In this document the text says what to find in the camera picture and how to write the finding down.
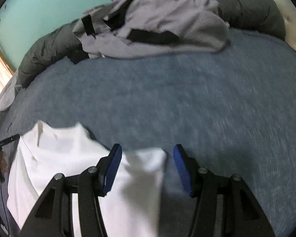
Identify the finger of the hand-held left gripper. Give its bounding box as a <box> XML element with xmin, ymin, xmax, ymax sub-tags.
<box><xmin>0</xmin><ymin>134</ymin><xmax>20</xmax><ymax>147</ymax></box>

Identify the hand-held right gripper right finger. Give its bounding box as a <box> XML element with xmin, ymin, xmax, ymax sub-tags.
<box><xmin>173</xmin><ymin>144</ymin><xmax>275</xmax><ymax>237</ymax></box>

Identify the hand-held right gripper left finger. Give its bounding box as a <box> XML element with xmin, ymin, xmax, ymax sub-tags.
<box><xmin>18</xmin><ymin>143</ymin><xmax>123</xmax><ymax>237</ymax></box>

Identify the white long-sleeve shirt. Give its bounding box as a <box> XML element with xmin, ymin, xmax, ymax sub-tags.
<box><xmin>7</xmin><ymin>120</ymin><xmax>168</xmax><ymax>237</ymax></box>

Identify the light grey blanket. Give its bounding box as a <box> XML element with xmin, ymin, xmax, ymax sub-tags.
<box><xmin>0</xmin><ymin>75</ymin><xmax>24</xmax><ymax>119</ymax></box>

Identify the bed with blue sheet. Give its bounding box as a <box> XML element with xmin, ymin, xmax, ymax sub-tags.
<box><xmin>0</xmin><ymin>28</ymin><xmax>296</xmax><ymax>237</ymax></box>

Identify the grey jacket with black patches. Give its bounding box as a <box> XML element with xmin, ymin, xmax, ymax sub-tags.
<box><xmin>67</xmin><ymin>0</ymin><xmax>231</xmax><ymax>65</ymax></box>

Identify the dark grey rolled duvet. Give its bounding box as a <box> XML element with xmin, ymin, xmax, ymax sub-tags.
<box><xmin>16</xmin><ymin>0</ymin><xmax>287</xmax><ymax>88</ymax></box>

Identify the cream tufted headboard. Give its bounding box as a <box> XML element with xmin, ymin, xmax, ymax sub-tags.
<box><xmin>242</xmin><ymin>0</ymin><xmax>296</xmax><ymax>62</ymax></box>

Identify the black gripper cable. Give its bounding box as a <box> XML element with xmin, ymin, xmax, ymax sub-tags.
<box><xmin>0</xmin><ymin>183</ymin><xmax>10</xmax><ymax>235</ymax></box>

